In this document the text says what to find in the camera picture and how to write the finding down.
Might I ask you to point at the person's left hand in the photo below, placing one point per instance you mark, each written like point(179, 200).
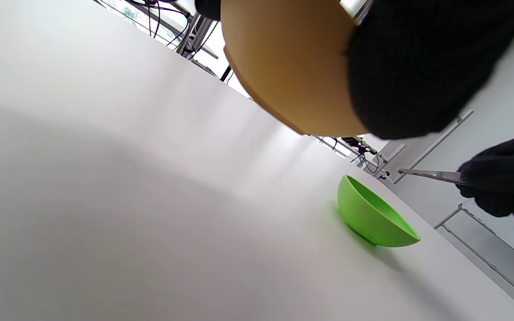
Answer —
point(417, 67)

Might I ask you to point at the person's right hand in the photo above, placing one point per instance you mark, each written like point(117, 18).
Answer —
point(511, 178)

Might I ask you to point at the metal tweezers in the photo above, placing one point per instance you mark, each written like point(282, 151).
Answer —
point(431, 175)

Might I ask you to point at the yellow plastic bowl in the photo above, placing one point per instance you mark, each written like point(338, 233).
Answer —
point(288, 67)

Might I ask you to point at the green small dish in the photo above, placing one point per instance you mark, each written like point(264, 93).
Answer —
point(368, 218)

